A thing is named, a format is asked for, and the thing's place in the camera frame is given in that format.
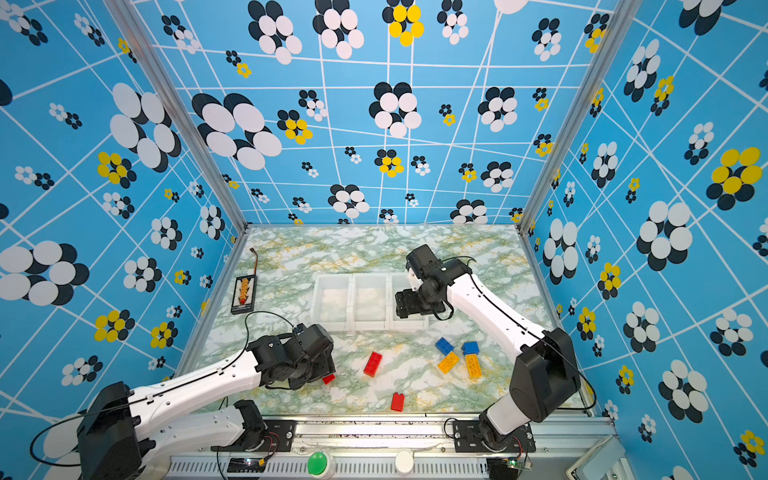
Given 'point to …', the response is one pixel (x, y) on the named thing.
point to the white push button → (404, 462)
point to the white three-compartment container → (361, 302)
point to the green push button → (317, 463)
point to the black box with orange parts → (244, 294)
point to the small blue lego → (470, 348)
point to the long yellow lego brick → (473, 366)
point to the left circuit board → (246, 465)
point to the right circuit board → (502, 468)
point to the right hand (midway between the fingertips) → (412, 309)
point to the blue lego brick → (444, 346)
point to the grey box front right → (597, 463)
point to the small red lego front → (397, 401)
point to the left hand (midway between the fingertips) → (332, 371)
